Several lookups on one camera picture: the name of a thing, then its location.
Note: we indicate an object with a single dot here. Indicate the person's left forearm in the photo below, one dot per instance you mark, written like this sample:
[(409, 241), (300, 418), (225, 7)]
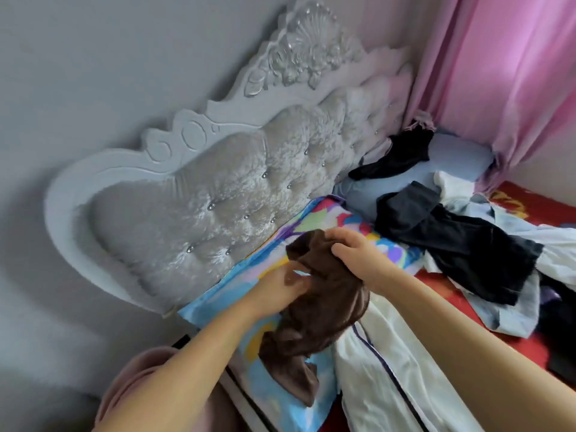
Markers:
[(180, 382)]

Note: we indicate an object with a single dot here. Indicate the pink fabric item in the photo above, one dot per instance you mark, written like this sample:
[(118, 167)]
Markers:
[(135, 382)]

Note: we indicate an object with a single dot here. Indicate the blue patterned pillow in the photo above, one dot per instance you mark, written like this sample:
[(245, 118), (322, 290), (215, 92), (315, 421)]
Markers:
[(270, 254)]

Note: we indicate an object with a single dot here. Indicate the person's left hand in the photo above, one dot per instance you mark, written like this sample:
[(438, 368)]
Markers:
[(279, 292)]

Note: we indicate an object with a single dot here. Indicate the red and yellow blanket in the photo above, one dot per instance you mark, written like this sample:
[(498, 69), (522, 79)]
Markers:
[(531, 204)]

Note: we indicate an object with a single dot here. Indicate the person's right hand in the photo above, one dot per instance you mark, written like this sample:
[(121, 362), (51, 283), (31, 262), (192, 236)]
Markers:
[(369, 261)]

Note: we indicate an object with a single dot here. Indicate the wide pink curtain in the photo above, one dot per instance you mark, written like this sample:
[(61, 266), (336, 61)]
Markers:
[(504, 67)]

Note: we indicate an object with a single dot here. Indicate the white tufted headboard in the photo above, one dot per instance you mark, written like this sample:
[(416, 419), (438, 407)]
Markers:
[(225, 193)]

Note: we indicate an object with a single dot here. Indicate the pale blue pillow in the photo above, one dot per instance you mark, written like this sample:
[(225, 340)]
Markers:
[(459, 157)]

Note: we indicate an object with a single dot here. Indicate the brown top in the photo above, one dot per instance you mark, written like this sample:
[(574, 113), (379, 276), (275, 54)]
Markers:
[(315, 319)]

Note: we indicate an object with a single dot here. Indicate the person's right forearm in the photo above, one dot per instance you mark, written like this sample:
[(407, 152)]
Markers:
[(468, 364)]

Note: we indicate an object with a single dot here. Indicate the pile of mixed clothes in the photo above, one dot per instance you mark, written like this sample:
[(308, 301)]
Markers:
[(450, 238)]

